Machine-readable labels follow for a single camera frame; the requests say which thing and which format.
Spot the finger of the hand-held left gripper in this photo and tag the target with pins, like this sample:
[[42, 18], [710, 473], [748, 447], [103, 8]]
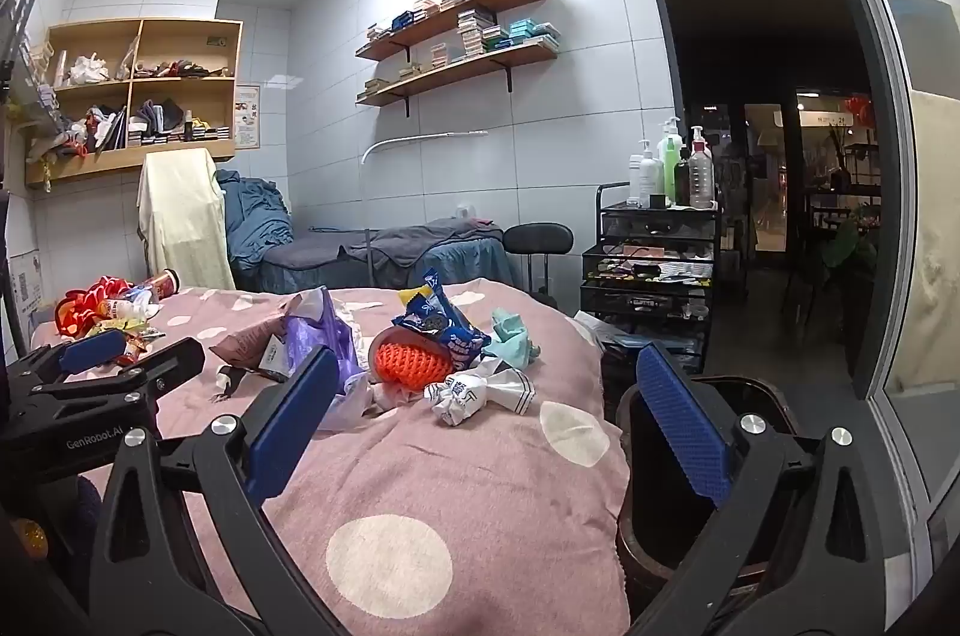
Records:
[[91, 349], [150, 375]]

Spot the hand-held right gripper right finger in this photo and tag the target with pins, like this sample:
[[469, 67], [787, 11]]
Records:
[[682, 426]]

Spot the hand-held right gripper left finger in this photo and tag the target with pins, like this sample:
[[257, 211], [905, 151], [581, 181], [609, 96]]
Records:
[[292, 426]]

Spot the orange foam fruit net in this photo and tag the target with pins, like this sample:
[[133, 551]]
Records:
[[409, 362]]

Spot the brown trash bin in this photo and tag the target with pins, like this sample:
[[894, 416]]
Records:
[[645, 568]]

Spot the blue cookie wrapper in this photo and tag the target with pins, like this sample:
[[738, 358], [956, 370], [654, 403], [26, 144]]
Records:
[[435, 313]]

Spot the pile of red snack packets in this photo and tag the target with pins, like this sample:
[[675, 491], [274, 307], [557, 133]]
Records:
[[82, 306]]

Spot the clear plastic bottle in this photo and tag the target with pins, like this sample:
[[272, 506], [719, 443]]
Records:
[[127, 308]]

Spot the white plastic bag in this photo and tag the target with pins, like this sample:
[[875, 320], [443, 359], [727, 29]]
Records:
[[360, 403]]

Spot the red chip can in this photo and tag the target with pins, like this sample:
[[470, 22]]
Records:
[[161, 285]]

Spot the brown snack bag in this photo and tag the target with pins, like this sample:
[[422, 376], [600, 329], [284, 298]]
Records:
[[247, 343]]

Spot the purple plastic bag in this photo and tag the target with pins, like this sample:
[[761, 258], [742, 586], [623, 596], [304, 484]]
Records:
[[330, 328]]

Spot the black mesh cart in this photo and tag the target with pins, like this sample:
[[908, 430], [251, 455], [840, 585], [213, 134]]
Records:
[[652, 306]]

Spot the stack of papers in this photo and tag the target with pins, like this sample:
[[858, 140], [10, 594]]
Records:
[[604, 328]]

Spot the cream towel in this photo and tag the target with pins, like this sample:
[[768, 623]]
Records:
[[184, 216]]

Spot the pink polka dot blanket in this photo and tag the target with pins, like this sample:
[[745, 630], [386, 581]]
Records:
[[450, 471]]

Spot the yellow foam fruit net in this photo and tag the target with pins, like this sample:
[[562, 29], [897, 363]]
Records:
[[409, 294]]

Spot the white crumpled wrapper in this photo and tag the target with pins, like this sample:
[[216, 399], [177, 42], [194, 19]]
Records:
[[472, 396]]

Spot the blue bedding pile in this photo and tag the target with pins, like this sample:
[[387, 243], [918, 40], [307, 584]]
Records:
[[255, 216]]

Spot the teal crumpled wrapper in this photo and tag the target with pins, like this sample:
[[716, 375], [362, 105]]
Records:
[[514, 336]]

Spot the grey towel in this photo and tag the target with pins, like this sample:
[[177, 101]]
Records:
[[405, 238]]

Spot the massage bed with blue cover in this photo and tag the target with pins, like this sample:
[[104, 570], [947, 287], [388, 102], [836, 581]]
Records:
[[465, 265]]

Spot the potted plant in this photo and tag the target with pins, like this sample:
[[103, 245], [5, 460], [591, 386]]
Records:
[[847, 253]]

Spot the black stool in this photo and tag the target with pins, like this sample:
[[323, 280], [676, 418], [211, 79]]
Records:
[[536, 237]]

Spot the dark bottle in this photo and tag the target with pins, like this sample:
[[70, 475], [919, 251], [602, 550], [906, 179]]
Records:
[[682, 178]]

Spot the bottles on trolley top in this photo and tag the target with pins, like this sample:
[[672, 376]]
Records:
[[701, 178]]

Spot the white pump bottle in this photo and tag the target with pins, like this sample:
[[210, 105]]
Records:
[[641, 178], [671, 130]]

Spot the green pump bottle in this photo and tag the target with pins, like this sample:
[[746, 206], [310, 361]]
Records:
[[671, 171]]

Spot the small white container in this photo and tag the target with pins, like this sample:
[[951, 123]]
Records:
[[468, 211]]

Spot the white crumpled cloth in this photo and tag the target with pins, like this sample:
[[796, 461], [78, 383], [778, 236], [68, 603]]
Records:
[[88, 68]]

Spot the white arc floor lamp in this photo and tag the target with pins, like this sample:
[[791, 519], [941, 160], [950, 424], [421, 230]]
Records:
[[420, 139]]

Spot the red lantern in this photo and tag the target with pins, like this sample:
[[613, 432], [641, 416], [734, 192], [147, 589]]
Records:
[[859, 109]]

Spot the wall poster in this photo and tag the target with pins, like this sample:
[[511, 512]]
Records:
[[246, 118]]

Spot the wooden wall cabinet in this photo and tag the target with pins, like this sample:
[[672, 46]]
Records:
[[184, 49]]

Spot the black door frame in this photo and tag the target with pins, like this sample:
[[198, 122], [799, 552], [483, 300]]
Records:
[[652, 81]]

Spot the wall shelves with boxes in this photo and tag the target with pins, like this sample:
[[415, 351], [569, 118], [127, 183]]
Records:
[[525, 32]]

